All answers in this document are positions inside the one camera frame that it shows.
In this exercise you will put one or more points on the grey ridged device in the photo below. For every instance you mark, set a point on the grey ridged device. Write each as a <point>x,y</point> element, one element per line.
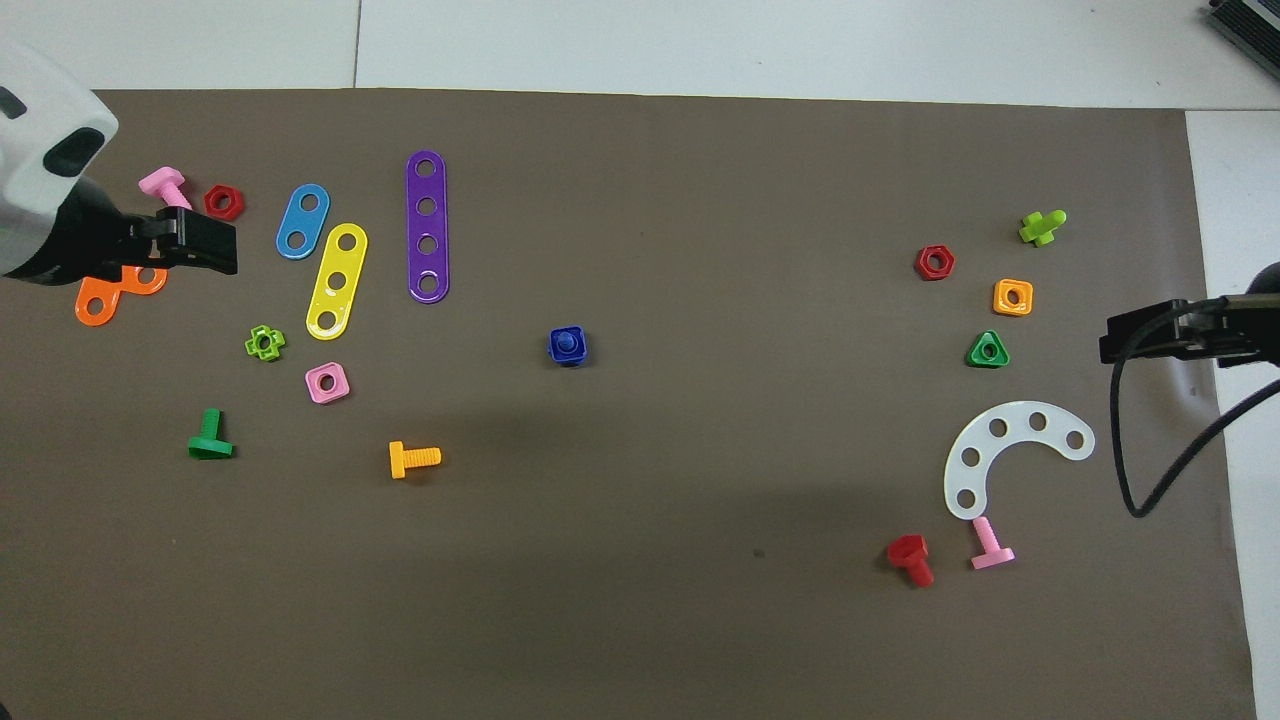
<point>1250,20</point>

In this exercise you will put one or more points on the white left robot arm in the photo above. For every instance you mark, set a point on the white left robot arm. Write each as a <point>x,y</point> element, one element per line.
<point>40,120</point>

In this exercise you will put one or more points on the blue square plastic nut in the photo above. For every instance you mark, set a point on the blue square plastic nut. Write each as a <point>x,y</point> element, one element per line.
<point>554,360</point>

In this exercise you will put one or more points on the lime cross plastic nut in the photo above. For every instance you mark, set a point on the lime cross plastic nut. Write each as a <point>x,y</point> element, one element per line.
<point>252,345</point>

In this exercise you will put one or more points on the lime cross head screw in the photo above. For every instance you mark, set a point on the lime cross head screw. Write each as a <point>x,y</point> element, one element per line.
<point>1040,230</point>

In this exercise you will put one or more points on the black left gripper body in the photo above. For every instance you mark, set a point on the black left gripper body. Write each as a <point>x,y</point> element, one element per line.
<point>90,240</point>

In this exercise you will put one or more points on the purple four-hole strip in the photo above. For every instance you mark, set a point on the purple four-hole strip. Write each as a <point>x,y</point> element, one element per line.
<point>427,225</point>

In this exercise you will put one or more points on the pink plastic screw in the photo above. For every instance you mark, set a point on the pink plastic screw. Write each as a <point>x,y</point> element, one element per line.
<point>990,550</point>
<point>160,182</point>

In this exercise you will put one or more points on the red plastic screw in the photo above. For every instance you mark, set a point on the red plastic screw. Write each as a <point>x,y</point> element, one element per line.
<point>908,552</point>

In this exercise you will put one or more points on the orange square plastic nut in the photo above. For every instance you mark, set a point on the orange square plastic nut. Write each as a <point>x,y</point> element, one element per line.
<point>1000,300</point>

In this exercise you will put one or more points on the yellow three-hole strip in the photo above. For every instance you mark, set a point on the yellow three-hole strip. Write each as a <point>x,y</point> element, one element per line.
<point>343,261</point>

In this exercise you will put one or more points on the brown paper table mat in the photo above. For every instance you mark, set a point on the brown paper table mat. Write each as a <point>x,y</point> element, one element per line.
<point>640,600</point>

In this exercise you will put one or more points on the white curved hole plate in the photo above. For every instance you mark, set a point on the white curved hole plate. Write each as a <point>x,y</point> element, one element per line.
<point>955,478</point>

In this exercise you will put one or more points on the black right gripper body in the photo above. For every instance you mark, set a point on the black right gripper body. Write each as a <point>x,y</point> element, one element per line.
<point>1245,330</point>

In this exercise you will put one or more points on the pink square plastic nut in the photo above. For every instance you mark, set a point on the pink square plastic nut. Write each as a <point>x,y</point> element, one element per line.
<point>341,388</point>

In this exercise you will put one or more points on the green plastic screw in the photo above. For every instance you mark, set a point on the green plastic screw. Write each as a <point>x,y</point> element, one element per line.
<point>210,440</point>

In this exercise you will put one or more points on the red hexagon plastic nut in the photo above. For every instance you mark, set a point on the red hexagon plastic nut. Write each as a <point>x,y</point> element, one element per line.
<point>237,205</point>
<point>948,266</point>

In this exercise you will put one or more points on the orange heart hole plate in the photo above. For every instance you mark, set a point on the orange heart hole plate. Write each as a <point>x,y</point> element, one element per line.
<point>118,290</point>

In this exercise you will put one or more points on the blue two-hole strip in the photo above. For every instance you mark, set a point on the blue two-hole strip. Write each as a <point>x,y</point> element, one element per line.
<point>302,222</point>

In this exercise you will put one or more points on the orange plastic screw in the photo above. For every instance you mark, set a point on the orange plastic screw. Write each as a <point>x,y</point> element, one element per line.
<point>400,460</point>

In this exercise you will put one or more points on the green triangle plastic nut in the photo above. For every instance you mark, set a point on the green triangle plastic nut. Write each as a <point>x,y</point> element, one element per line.
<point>975,360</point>

